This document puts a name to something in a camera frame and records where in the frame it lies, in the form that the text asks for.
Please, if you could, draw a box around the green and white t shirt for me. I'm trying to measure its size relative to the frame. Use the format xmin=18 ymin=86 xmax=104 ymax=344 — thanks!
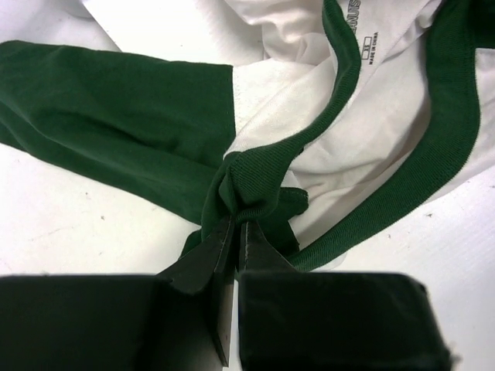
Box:
xmin=1 ymin=1 xmax=494 ymax=271

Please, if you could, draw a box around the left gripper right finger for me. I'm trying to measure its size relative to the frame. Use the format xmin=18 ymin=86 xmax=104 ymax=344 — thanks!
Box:
xmin=239 ymin=222 xmax=297 ymax=273

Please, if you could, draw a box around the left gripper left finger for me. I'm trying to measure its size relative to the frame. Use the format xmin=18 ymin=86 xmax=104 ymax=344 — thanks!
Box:
xmin=154 ymin=217 xmax=235 ymax=366

